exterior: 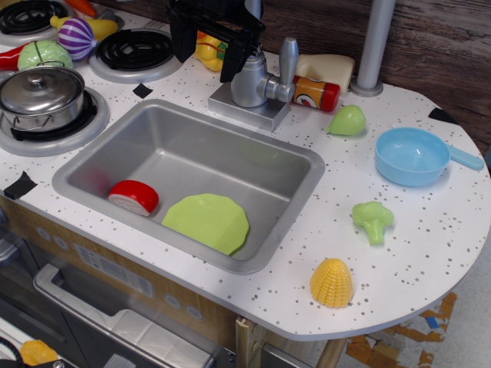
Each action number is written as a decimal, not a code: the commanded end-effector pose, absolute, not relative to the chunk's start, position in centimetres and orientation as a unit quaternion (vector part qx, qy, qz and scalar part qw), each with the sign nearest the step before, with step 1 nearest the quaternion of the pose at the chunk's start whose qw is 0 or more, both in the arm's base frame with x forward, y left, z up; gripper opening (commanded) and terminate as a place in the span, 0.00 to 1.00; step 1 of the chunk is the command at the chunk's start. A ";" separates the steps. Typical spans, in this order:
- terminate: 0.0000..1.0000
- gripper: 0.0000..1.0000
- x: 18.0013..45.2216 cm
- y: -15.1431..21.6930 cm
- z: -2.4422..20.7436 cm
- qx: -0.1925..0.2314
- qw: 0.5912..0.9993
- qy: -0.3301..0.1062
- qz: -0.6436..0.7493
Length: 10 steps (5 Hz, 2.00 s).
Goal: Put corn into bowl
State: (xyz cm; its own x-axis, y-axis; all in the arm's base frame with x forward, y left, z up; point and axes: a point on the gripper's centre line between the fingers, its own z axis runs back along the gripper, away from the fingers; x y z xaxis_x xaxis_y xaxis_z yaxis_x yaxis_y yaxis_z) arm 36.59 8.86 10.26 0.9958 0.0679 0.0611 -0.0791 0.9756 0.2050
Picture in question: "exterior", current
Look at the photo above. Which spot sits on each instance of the black stove burner front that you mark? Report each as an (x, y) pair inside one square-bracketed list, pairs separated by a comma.
[(92, 121)]

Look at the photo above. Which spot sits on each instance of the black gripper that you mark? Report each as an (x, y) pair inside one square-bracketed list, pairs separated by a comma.
[(229, 21)]

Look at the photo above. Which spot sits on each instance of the yellow toy bell pepper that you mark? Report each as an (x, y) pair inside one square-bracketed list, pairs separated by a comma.
[(210, 51)]

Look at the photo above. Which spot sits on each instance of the yellow toy on floor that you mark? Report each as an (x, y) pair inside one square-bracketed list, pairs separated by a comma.
[(35, 352)]

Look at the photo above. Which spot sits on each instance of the red orange spice bottle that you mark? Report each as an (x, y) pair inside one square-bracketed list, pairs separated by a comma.
[(317, 94)]

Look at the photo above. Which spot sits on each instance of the green toy broccoli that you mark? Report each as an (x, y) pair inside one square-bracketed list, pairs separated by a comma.
[(374, 218)]

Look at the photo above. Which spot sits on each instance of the red toy cheese wedge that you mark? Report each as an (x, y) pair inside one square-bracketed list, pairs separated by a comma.
[(134, 196)]

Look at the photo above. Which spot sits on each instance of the black stove burner middle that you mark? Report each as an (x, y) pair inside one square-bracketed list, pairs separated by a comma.
[(134, 56)]

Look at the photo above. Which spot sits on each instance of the purple white toy onion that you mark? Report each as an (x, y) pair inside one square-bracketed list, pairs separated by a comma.
[(77, 38)]

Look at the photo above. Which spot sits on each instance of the yellow toy squash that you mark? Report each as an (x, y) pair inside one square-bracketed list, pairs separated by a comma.
[(96, 29)]

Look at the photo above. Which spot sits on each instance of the black stove burner back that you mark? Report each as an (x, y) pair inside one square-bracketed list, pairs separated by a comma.
[(26, 21)]

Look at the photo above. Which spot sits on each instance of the black tape piece right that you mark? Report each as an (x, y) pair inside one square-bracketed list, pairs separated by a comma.
[(441, 115)]

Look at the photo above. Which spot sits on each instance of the green toy cabbage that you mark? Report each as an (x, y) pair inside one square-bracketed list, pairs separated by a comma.
[(43, 53)]

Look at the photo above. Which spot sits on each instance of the cream toy milk bottle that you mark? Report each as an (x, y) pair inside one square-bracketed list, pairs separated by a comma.
[(332, 68)]

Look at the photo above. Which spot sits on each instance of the grey vertical pole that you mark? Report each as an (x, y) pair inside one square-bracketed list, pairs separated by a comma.
[(367, 83)]

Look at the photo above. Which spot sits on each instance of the black tape strip left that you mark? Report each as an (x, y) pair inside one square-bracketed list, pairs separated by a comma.
[(20, 187)]

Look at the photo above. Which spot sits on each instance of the orange toy carrot top-left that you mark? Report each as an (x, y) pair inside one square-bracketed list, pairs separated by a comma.
[(82, 6)]

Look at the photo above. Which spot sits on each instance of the blue plastic bowl with handle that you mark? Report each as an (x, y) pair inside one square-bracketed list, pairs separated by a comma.
[(413, 157)]

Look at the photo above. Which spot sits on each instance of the green toy pear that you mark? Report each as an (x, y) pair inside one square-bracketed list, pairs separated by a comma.
[(348, 121)]

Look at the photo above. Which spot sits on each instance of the silver toy sink basin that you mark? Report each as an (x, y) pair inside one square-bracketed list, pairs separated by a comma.
[(180, 153)]

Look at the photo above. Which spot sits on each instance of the red toy chili pepper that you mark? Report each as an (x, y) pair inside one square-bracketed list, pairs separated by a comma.
[(9, 59)]

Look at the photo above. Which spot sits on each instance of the silver oven door handle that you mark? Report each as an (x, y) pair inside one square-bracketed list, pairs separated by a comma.
[(122, 338)]

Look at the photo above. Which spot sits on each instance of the green plastic plate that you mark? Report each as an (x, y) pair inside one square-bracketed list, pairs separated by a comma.
[(213, 220)]

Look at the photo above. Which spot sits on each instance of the yellow toy corn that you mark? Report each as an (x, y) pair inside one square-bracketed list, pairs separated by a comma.
[(331, 283)]

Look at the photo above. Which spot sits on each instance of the black stove burner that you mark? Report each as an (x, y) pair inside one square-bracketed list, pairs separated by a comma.
[(92, 121), (134, 56), (26, 21)]

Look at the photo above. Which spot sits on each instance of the silver toy faucet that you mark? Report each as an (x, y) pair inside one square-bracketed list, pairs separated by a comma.
[(257, 97)]

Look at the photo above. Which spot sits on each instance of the black tape square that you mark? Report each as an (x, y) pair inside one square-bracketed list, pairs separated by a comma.
[(142, 91)]

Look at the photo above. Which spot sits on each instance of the steel pot with lid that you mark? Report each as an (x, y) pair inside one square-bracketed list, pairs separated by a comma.
[(42, 98)]

